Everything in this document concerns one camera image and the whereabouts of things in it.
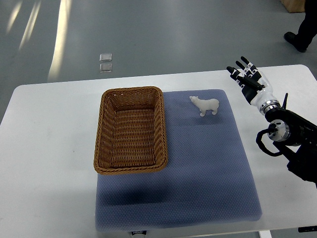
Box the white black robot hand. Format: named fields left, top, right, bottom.
left=226, top=57, right=280, bottom=115

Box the white bear figurine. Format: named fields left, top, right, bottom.
left=189, top=96, right=219, bottom=117

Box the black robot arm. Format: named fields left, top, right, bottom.
left=256, top=94, right=317, bottom=183

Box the brown wicker basket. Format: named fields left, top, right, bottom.
left=94, top=86, right=168, bottom=175

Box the wooden box corner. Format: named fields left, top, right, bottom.
left=284, top=0, right=306, bottom=13

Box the blue quilted mat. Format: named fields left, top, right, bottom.
left=95, top=89, right=262, bottom=232

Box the black table control panel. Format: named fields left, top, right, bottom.
left=298, top=226, right=317, bottom=233

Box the lower clear floor tile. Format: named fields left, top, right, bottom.
left=100, top=63, right=112, bottom=72

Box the clear floor tile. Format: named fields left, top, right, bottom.
left=100, top=53, right=112, bottom=62
left=100, top=63, right=112, bottom=72

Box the upper clear floor tile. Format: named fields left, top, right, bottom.
left=100, top=53, right=112, bottom=62

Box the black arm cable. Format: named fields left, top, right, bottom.
left=256, top=128, right=284, bottom=157

